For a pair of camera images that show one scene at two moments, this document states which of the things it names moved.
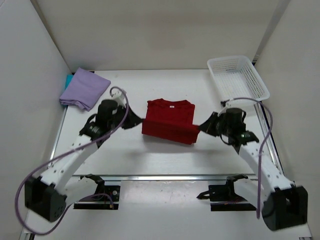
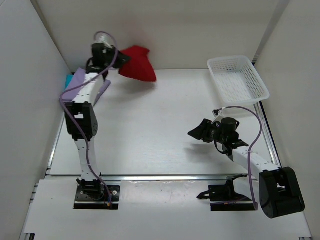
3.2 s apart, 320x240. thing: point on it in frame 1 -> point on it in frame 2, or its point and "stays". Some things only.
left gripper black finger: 131,119 -> 121,59
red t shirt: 171,120 -> 140,67
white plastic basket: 235,77 stays
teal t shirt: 68,79 stays
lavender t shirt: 85,90 stays
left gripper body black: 120,113 -> 110,54
